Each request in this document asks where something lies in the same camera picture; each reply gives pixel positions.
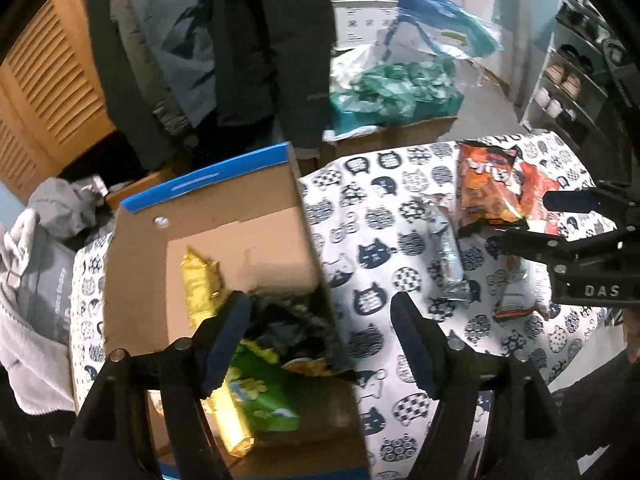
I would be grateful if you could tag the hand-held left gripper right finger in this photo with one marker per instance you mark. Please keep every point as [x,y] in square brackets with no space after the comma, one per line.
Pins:
[415,345]

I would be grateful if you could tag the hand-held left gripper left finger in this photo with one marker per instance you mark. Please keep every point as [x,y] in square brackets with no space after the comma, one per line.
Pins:
[225,345]

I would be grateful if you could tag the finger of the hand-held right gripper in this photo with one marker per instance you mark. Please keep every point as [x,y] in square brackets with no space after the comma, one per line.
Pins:
[540,247]
[575,201]

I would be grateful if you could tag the green snack bag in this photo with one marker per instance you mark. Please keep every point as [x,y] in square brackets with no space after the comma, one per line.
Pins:
[265,395]

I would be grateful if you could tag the long yellow snack packet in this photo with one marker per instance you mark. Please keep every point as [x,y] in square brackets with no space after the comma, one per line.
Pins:
[200,285]

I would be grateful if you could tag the black snack packet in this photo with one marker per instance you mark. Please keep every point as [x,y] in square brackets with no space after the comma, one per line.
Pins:
[295,330]

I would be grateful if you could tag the orange chips bag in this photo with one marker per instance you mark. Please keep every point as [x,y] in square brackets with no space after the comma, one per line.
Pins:
[487,190]

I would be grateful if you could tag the cardboard box with blue rim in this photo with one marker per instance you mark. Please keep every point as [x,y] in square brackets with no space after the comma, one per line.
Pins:
[145,280]

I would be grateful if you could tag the red snack bag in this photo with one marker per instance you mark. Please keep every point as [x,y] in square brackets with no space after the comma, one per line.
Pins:
[542,180]

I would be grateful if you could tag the grey white snack packet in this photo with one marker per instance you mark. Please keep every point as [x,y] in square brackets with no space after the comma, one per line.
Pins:
[522,290]

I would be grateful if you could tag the silver snack packet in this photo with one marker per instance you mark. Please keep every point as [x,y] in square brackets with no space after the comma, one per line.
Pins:
[447,250]

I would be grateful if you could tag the dark cloth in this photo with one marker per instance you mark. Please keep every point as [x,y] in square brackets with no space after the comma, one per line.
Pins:
[625,110]

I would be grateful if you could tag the grey shoe rack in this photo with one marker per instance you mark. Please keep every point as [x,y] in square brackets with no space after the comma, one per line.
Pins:
[565,90]

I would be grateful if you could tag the group of shoes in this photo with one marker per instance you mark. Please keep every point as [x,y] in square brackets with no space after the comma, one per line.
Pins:
[562,80]

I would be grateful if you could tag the cat print tablecloth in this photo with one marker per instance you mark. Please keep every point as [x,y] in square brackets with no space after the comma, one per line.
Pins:
[370,220]

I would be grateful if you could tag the brown cardboard box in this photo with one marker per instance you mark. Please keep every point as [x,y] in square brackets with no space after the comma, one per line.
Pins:
[400,140]

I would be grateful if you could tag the brown wooden box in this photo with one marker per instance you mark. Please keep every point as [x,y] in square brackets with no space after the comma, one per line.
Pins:
[145,185]

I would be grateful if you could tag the grey printed hoodie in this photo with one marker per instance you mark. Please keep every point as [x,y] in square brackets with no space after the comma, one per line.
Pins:
[45,295]

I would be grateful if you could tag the white fleece robe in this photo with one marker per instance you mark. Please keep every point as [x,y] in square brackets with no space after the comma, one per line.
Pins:
[30,365]

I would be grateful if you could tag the crumpled grey jacket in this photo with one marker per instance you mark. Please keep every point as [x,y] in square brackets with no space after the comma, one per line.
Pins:
[65,205]

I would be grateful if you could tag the blue plastic bag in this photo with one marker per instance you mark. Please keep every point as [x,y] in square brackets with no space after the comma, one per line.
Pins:
[440,20]

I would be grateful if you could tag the white plastic bag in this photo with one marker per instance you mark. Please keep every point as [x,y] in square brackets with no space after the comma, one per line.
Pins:
[350,67]

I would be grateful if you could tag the white patterned appliance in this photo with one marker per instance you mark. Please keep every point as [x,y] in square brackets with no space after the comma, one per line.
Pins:
[365,25]

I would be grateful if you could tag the black hanging garment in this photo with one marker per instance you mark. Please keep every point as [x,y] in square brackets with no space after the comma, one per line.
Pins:
[125,85]

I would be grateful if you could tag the grey hanging jacket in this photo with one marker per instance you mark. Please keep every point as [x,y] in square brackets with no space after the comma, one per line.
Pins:
[185,50]

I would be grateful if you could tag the long black hanging coat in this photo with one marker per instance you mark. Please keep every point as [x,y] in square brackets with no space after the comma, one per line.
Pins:
[270,50]

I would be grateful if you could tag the louvred wooden door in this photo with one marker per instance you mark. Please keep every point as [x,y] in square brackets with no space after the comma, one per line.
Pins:
[50,90]

